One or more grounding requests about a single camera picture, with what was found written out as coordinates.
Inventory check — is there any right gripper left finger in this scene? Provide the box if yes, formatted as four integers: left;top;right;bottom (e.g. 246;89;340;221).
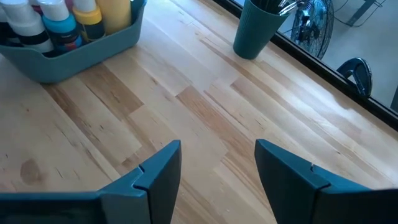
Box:
0;139;182;224

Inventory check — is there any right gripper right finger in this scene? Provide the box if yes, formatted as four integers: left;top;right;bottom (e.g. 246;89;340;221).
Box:
254;138;398;224

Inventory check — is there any grey-teal plastic bin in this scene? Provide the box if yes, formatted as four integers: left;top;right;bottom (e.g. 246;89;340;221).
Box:
0;0;147;84

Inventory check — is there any small light blue paint bottle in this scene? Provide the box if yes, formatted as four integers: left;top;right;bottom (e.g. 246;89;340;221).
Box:
37;0;83;52

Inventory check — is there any small yellow paint bottle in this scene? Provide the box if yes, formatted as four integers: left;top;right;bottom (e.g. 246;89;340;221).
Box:
72;0;106;41

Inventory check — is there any black paintbrush silver ferrule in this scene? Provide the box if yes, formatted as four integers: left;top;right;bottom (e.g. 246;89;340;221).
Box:
278;2;300;16

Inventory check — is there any small white black-striped paint bottle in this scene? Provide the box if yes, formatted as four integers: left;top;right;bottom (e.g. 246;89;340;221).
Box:
0;0;54;54

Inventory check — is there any large yellow paint bottle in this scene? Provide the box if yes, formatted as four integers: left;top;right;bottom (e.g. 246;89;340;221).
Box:
95;0;132;35

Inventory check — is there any black floor fan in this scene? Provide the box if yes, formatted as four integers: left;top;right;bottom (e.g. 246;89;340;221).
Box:
290;0;386;60

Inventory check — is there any teal ribbed plastic cup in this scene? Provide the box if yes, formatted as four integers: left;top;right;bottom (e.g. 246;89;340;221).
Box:
233;0;292;60

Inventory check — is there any black frame handle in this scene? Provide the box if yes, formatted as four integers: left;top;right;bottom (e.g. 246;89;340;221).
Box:
336;57;373;98

